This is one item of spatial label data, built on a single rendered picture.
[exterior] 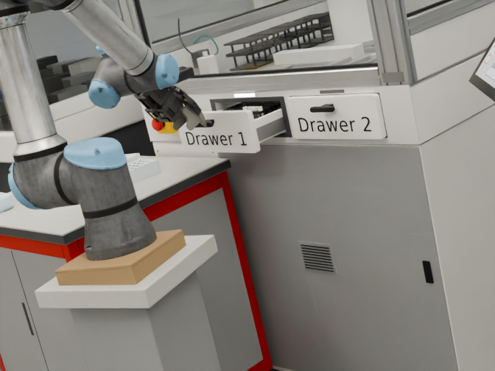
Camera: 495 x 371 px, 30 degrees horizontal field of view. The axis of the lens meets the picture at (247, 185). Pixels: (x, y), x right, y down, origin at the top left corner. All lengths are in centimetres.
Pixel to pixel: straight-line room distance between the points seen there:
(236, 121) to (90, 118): 91
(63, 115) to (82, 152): 127
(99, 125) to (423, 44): 136
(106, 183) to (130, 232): 11
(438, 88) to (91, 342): 100
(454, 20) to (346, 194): 51
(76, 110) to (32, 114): 121
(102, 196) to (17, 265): 77
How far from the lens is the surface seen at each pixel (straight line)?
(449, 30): 231
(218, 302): 266
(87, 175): 187
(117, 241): 188
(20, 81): 195
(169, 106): 231
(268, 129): 241
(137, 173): 261
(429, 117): 223
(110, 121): 323
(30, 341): 273
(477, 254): 244
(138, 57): 205
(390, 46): 217
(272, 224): 263
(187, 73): 237
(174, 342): 194
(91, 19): 196
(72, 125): 314
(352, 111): 227
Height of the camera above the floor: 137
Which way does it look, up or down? 15 degrees down
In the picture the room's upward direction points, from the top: 13 degrees counter-clockwise
